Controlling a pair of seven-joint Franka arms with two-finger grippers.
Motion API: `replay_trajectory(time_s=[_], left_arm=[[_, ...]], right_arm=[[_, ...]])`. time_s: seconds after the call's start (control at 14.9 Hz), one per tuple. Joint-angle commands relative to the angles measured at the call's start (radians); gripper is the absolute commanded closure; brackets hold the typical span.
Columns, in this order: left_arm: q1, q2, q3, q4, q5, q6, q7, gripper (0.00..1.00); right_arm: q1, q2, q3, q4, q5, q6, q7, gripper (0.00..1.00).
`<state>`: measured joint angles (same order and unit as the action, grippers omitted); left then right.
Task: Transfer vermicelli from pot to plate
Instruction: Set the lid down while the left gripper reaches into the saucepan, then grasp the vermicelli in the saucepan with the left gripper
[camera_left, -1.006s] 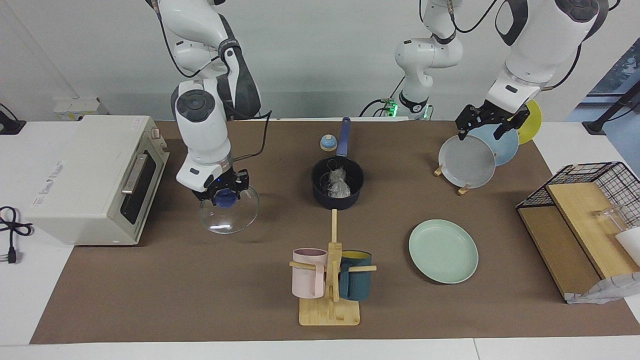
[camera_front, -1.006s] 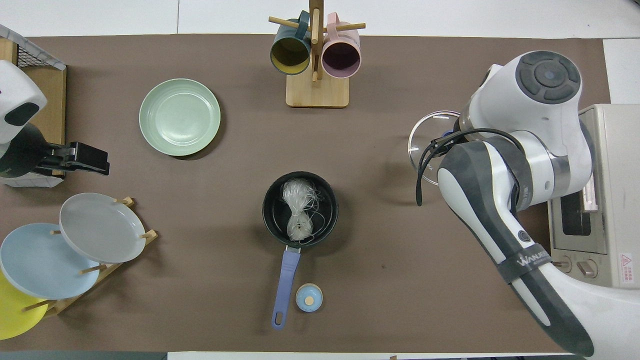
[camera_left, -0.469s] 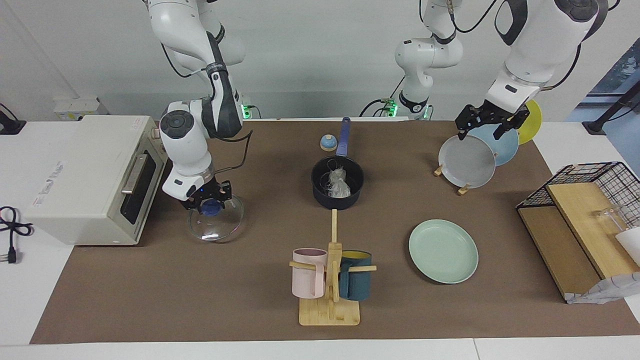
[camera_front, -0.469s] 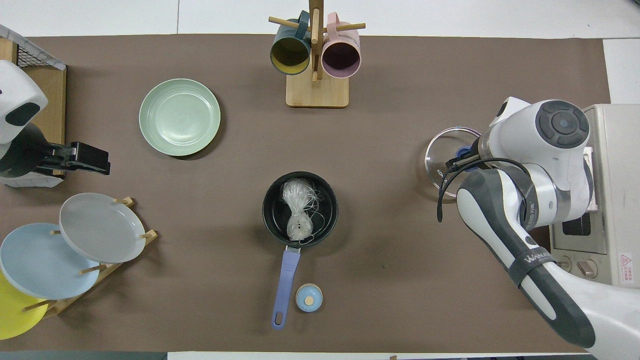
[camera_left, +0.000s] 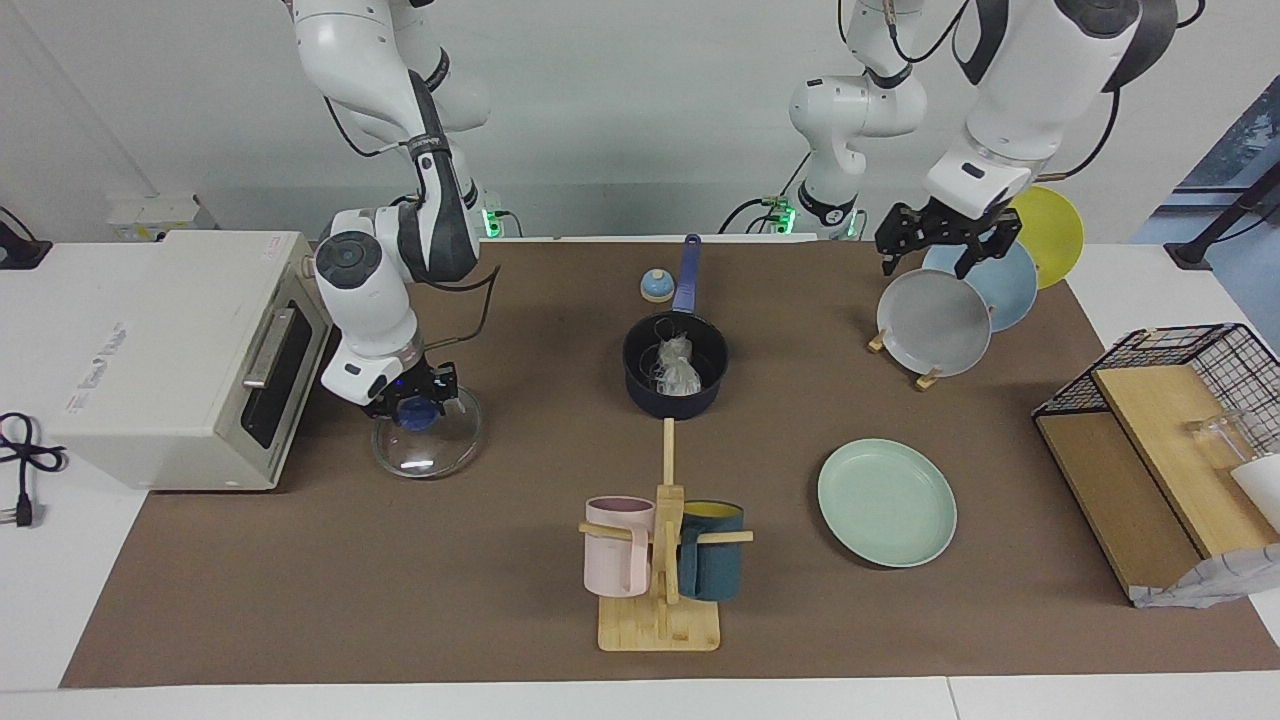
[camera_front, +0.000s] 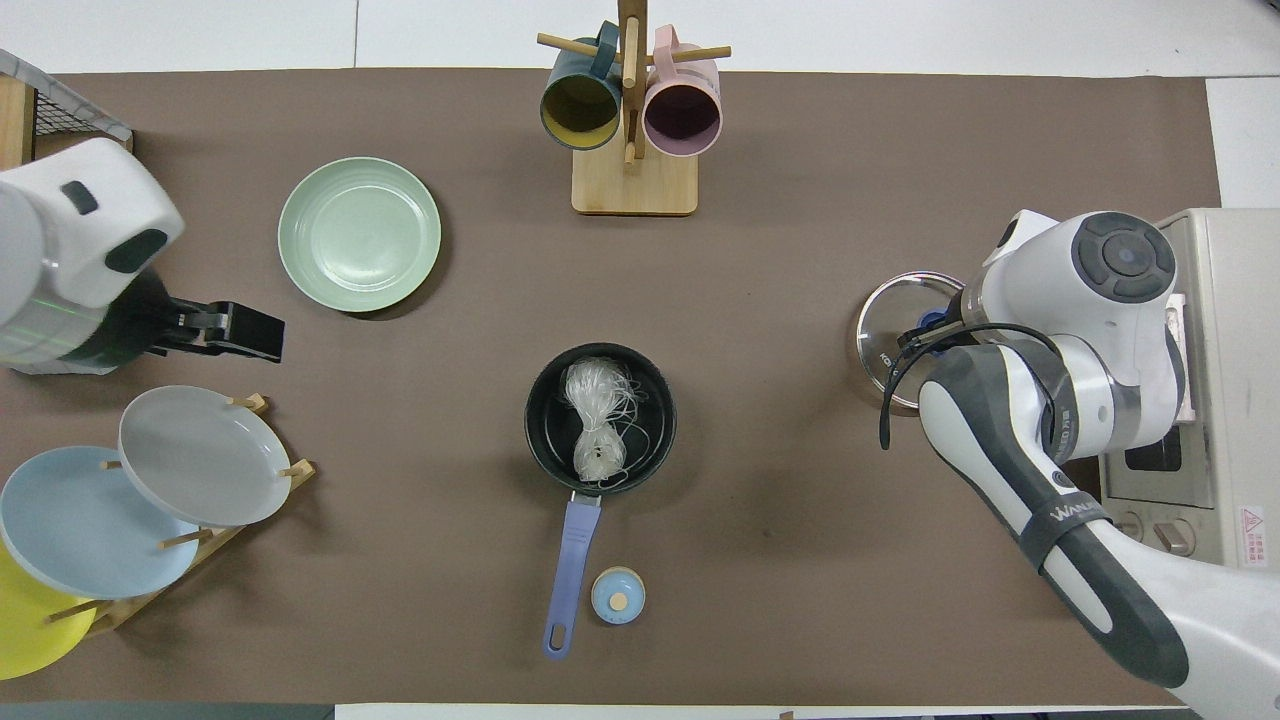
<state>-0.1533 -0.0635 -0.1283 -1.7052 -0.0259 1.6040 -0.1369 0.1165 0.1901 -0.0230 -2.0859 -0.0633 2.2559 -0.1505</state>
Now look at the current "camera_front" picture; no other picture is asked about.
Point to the yellow plate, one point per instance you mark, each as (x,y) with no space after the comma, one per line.
(30,630)

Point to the dark teal mug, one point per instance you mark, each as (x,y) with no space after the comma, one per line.
(580,105)

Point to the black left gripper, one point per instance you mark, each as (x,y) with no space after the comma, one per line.
(190,328)

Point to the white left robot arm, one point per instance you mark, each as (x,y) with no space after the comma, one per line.
(80,230)

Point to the pink mug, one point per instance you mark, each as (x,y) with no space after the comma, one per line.
(682,115)

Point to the green plate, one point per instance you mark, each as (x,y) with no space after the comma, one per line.
(360,235)

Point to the wooden plate rack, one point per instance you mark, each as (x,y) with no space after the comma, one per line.
(120,605)

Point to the light blue plate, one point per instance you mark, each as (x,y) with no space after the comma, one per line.
(80,525)

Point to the white toaster oven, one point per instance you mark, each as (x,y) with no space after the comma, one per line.
(1230,300)

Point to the gray plate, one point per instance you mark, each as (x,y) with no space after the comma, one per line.
(200,455)

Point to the wooden mug tree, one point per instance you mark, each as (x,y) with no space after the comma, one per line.
(635,185)

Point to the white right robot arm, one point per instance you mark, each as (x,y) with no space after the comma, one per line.
(1100,300)

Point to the brown table mat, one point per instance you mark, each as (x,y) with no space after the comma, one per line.
(780,500)

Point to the glass lid with blue knob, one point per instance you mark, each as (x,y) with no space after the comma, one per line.
(890,330)

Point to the small blue round cap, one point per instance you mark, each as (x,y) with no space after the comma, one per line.
(617,596)

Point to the translucent vermicelli bundle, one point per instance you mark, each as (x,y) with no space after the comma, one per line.
(595,420)

